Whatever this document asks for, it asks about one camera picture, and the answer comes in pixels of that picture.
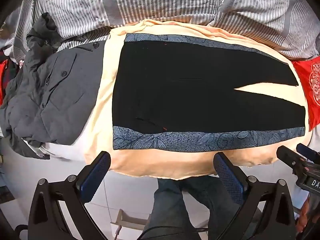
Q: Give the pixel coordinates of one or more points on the peach blanket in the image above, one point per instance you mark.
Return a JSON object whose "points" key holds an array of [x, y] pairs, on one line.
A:
{"points": [[107, 85]]}

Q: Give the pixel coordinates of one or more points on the wooden stool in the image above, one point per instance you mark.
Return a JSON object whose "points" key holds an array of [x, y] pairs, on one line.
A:
{"points": [[127, 220]]}

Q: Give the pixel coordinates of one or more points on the red fabric item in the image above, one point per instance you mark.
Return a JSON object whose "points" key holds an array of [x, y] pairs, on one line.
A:
{"points": [[3, 80]]}

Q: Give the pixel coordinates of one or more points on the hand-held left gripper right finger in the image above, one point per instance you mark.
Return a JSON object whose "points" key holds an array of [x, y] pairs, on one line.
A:
{"points": [[230, 177]]}

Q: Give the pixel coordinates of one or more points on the red embroidered pillow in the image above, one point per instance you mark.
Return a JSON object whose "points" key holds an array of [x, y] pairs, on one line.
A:
{"points": [[308, 85]]}

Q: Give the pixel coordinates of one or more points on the black pants with blue trim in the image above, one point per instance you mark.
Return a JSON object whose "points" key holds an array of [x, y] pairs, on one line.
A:
{"points": [[190, 92]]}

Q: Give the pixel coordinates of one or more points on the grey jacket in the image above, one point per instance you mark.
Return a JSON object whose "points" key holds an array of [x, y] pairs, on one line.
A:
{"points": [[57, 85]]}

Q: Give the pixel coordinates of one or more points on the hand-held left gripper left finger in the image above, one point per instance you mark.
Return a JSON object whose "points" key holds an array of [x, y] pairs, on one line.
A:
{"points": [[96, 175]]}

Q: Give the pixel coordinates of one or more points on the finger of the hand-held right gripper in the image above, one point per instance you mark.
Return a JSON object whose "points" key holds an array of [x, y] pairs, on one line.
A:
{"points": [[308, 152], [290, 157]]}

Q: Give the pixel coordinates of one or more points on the grey striped duvet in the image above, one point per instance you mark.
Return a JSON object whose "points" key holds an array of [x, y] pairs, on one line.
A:
{"points": [[162, 0]]}

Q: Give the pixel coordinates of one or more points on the person's legs in jeans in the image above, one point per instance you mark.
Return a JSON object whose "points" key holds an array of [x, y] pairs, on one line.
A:
{"points": [[175, 205]]}

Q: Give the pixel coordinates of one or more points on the person's right hand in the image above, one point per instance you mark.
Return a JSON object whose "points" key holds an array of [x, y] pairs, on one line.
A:
{"points": [[303, 215]]}

